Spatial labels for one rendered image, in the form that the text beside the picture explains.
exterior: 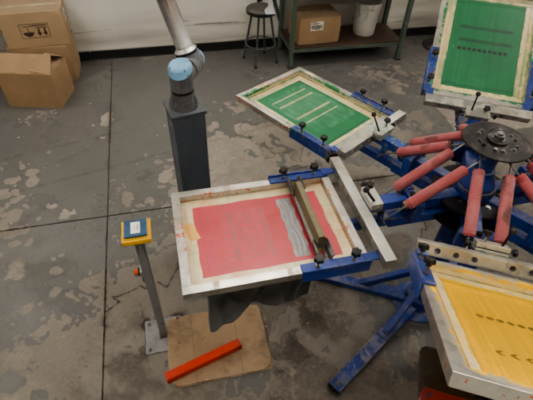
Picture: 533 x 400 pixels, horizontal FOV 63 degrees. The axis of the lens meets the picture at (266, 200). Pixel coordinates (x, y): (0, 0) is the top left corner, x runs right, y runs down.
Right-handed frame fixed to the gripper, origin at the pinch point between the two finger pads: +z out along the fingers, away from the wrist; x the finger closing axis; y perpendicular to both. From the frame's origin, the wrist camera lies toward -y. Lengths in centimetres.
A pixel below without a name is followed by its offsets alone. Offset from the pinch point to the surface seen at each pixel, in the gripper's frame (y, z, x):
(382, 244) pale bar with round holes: -15, 98, -34
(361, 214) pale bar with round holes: -10, 82, -43
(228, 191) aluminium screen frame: 47, 54, -44
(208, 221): 57, 67, -35
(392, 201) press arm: -26, 79, -51
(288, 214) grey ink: 22, 73, -45
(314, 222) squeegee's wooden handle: 10, 81, -32
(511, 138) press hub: -84, 66, -51
